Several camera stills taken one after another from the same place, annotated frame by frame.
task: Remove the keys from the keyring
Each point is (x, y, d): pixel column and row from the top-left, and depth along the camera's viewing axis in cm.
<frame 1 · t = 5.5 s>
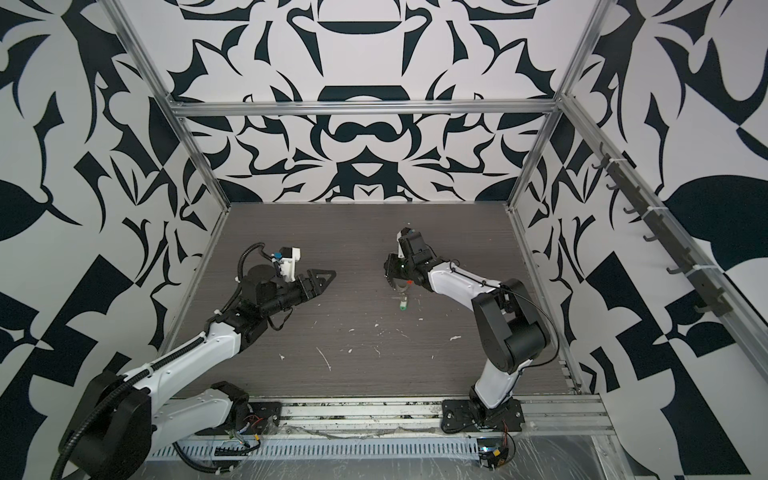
left hand: (331, 271, 78), fingers open
right hand: (387, 263, 92), fingers open
green capped key: (403, 305, 96), on the table

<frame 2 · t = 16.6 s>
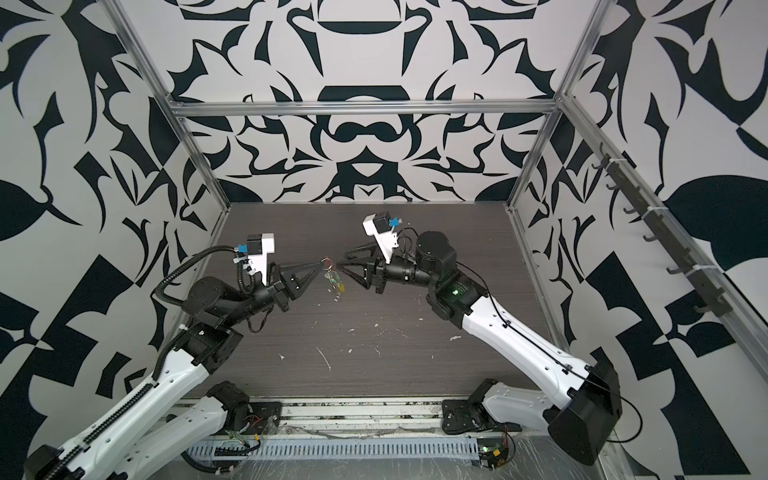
left hand: (320, 261, 58), fingers closed
right hand: (342, 262, 60), fingers open
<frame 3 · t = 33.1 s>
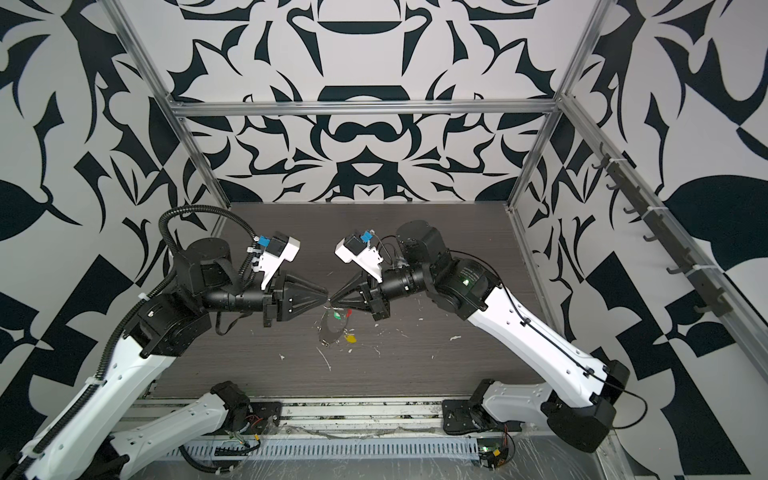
left hand: (325, 291, 53), fingers closed
right hand: (334, 304, 53), fingers closed
green capped key: (337, 316, 58), point 34 cm above the table
yellow capped key: (351, 338, 69), point 20 cm above the table

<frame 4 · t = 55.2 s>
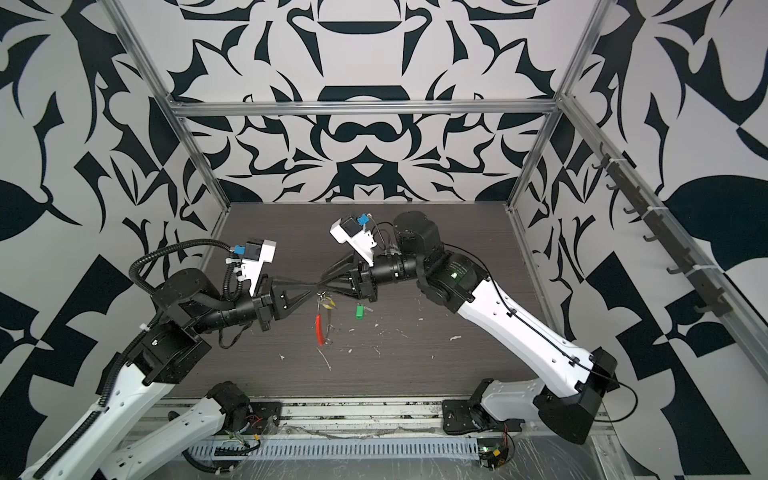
left hand: (316, 285, 53), fingers closed
right hand: (323, 284, 53), fingers open
green capped key: (359, 311, 93), on the table
yellow capped key: (328, 306, 60), point 34 cm above the table

